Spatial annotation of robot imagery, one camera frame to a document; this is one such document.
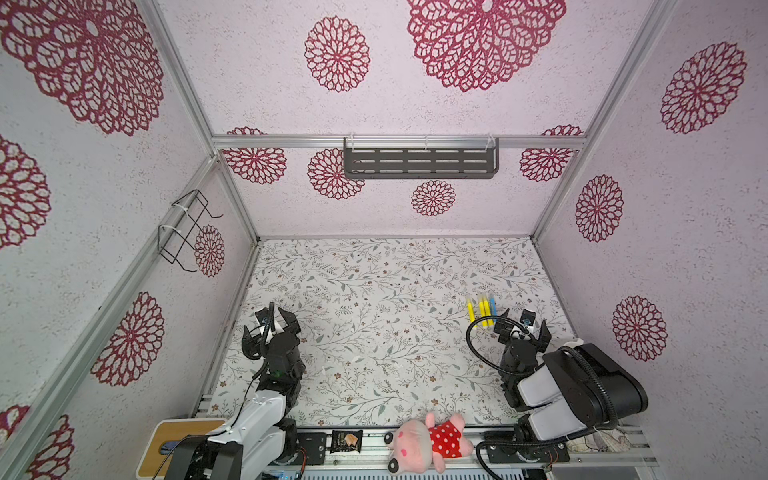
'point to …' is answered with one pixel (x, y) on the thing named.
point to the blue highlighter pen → (494, 309)
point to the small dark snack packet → (346, 441)
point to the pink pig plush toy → (417, 446)
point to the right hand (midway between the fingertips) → (527, 315)
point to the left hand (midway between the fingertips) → (266, 319)
